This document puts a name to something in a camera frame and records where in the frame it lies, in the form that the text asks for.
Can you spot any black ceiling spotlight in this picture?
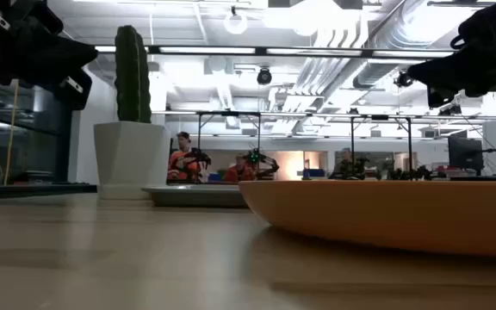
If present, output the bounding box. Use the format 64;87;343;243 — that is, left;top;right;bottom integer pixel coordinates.
256;67;273;86
394;71;415;90

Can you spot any white plant pot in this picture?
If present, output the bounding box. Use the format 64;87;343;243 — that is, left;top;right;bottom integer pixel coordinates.
93;121;171;200

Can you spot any person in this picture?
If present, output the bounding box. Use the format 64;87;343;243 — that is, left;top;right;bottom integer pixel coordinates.
223;154;256;183
166;131;204;182
337;147;361;180

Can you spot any grey plastic tray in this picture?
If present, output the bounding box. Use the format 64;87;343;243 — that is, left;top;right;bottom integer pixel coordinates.
142;184;249;208

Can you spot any silver ventilation duct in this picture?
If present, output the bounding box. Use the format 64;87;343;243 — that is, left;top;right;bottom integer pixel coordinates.
353;0;462;90

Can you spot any dark glass partition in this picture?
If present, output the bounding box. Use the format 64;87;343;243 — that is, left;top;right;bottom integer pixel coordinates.
0;79;73;186

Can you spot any tall green cactus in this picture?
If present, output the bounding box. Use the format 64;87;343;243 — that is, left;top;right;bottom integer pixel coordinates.
114;24;152;125

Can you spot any black computer monitor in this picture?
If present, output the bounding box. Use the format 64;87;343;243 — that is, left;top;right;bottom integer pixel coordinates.
448;136;485;173

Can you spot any white ring lamp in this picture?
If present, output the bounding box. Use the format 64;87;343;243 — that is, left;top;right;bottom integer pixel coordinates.
223;9;249;35

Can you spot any black background station frame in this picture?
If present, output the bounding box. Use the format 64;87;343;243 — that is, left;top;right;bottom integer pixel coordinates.
195;110;262;152
350;114;413;173

